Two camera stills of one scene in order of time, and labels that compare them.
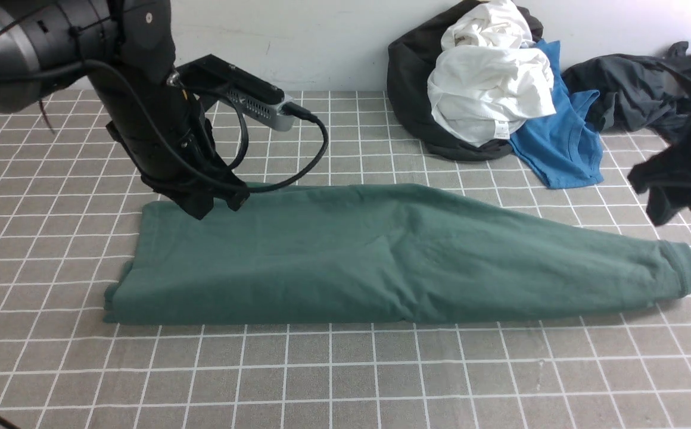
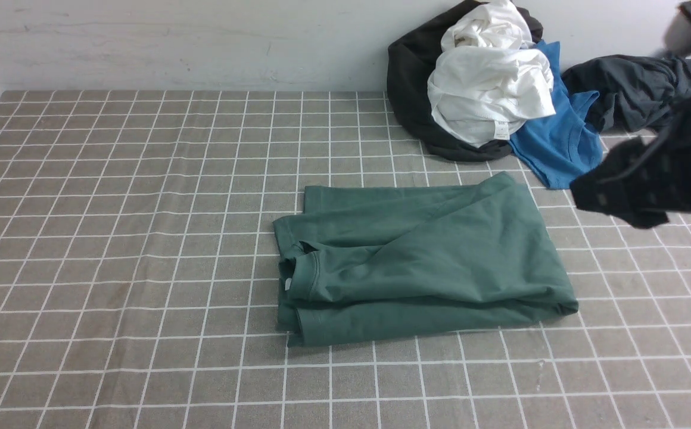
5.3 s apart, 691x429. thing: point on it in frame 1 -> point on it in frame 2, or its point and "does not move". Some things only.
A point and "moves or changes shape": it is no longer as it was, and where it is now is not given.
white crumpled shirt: (490, 78) does not move
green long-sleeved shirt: (380, 253) moves or changes shape
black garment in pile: (411, 60) does not move
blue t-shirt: (565, 147) does not move
